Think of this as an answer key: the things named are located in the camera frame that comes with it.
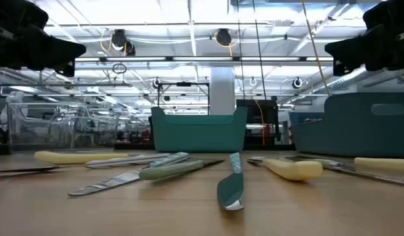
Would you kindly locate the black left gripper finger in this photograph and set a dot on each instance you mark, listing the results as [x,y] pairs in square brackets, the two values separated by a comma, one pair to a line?
[57,50]
[69,69]

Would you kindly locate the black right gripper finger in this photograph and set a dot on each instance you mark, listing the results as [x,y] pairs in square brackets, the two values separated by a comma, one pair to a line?
[339,69]
[353,49]

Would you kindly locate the dark blue-green plastic bin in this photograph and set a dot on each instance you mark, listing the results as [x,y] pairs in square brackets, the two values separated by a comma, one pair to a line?
[353,137]

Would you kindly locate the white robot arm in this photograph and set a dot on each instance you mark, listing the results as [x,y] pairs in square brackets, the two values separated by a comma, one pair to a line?
[15,96]

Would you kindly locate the small black ceiling reel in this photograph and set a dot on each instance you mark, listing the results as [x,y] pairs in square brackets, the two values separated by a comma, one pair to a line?
[156,83]
[297,83]

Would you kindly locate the clear plastic container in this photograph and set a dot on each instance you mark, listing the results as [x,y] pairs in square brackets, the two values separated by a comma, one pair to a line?
[41,131]

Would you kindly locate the white building pillar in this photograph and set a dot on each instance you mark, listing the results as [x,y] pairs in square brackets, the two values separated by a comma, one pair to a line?
[221,91]

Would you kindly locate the long ceiling light strip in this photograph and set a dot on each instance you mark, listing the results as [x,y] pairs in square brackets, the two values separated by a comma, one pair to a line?
[202,59]

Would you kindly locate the teal plastic bin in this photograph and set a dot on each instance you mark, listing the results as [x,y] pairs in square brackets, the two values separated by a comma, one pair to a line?
[198,137]

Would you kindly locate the grey horizontal metal rail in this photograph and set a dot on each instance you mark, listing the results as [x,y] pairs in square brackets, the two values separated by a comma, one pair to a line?
[90,84]

